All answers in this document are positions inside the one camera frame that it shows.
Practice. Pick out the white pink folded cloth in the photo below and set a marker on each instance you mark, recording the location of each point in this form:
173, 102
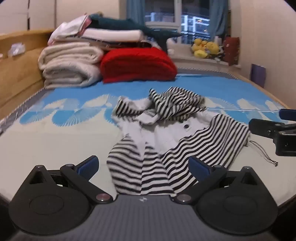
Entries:
69, 29

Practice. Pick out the blue curtain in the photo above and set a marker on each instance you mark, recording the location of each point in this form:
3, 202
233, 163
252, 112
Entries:
135, 10
218, 18

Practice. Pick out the black white striped baby garment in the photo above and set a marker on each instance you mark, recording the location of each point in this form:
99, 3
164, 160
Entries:
166, 139

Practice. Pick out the dark red bag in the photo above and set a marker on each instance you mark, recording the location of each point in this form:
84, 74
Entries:
232, 51

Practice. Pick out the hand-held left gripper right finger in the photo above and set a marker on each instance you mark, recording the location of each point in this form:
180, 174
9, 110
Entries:
198, 168

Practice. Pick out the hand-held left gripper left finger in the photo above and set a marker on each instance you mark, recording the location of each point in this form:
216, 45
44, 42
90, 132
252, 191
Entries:
89, 167

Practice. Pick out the white windowsill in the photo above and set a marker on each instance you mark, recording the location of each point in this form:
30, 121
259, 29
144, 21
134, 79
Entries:
208, 61

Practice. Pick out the blue white patterned bed blanket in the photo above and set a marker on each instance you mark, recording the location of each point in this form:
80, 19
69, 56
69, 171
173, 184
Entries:
69, 129

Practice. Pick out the purple box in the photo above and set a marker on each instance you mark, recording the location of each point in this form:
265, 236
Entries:
258, 74

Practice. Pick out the dark teal plush blanket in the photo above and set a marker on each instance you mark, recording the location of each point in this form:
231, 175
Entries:
129, 24

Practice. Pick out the window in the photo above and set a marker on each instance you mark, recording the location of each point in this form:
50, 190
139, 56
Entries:
182, 20

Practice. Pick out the cream folded blanket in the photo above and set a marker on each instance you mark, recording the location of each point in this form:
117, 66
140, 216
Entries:
69, 64

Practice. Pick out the red folded blanket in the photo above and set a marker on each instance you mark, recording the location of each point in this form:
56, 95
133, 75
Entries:
136, 64

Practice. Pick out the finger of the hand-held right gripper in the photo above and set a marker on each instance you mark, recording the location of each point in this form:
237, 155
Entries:
288, 113
263, 126

